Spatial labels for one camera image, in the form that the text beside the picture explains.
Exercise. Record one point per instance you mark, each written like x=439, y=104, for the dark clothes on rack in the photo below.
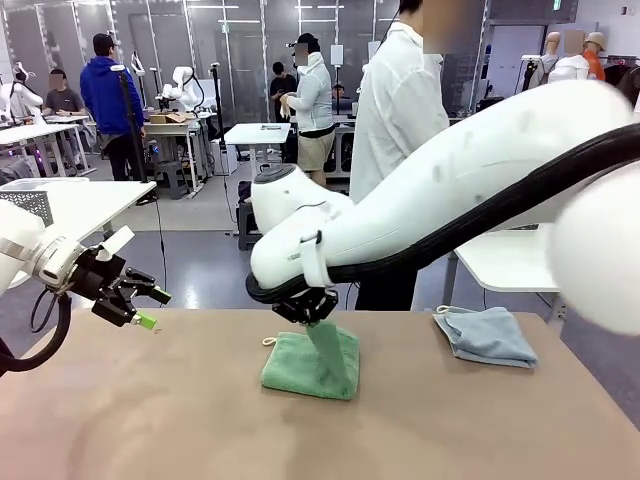
x=625, y=80

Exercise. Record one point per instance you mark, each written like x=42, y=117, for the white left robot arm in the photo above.
x=20, y=240

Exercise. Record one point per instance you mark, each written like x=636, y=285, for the black tripod pole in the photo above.
x=132, y=125

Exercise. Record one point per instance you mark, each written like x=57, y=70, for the black camera tripod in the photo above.
x=527, y=75

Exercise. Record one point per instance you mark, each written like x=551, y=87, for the grey plastic step stool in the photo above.
x=245, y=225
x=172, y=177

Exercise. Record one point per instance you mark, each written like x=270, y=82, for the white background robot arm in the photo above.
x=185, y=95

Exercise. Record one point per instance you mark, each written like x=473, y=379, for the blue-grey terry towel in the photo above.
x=490, y=337

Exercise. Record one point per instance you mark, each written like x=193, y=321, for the person in black shirt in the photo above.
x=282, y=85

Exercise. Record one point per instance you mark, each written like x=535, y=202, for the white side table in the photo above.
x=505, y=260
x=95, y=200

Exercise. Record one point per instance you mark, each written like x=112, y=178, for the mannequin white top orange trousers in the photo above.
x=567, y=67

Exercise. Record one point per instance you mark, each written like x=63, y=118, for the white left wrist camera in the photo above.
x=117, y=242

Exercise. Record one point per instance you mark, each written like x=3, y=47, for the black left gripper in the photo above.
x=100, y=280

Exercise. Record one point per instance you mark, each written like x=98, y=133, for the pile of dark clothes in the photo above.
x=244, y=190

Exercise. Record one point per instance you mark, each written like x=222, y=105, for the mannequin with grey vest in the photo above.
x=550, y=50

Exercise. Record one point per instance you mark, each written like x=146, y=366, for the person in white jacket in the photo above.
x=315, y=95

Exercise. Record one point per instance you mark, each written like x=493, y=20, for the white workbench tables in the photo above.
x=30, y=132

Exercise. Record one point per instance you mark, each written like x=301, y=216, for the mannequin orange shirt beige cap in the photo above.
x=595, y=62

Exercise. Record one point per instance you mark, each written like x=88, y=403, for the white standing desk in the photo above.
x=257, y=132

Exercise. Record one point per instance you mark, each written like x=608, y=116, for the grey lattice plastic basket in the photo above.
x=30, y=205

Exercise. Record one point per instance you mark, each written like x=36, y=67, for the man in blue hoodie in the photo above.
x=107, y=90

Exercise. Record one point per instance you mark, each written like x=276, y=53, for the green terry towel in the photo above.
x=300, y=370

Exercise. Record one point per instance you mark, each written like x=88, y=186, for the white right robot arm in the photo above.
x=425, y=200

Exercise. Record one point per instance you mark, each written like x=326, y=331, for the person in white shirt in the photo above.
x=395, y=100

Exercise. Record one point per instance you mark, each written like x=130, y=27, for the seated person in grey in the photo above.
x=65, y=100

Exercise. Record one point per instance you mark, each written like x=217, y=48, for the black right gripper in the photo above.
x=310, y=299

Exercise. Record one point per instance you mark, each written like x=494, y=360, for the open cardboard box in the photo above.
x=167, y=118

